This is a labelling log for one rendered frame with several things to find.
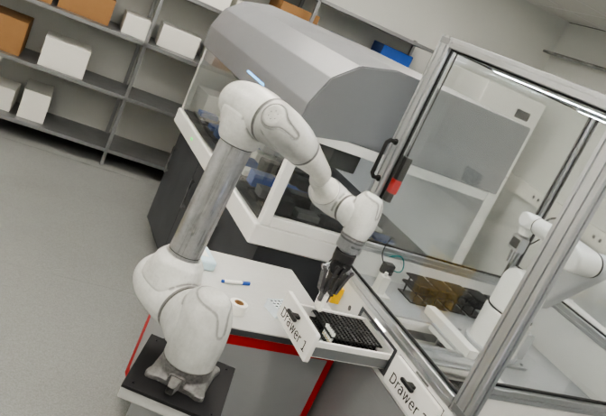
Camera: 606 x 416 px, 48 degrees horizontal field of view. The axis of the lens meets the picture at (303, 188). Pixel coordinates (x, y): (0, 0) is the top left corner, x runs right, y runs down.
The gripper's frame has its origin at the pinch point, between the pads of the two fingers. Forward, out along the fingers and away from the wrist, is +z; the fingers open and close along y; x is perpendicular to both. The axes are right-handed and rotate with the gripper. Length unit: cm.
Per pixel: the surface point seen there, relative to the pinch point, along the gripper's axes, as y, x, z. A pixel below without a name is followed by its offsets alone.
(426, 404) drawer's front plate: 28.0, -37.9, 9.0
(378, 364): 26.4, -10.3, 13.9
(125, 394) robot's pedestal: -64, -29, 27
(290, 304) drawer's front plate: -4.0, 10.9, 9.1
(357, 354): 16.3, -10.1, 11.7
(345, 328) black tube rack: 16.0, 2.2, 9.2
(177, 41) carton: 16, 381, -20
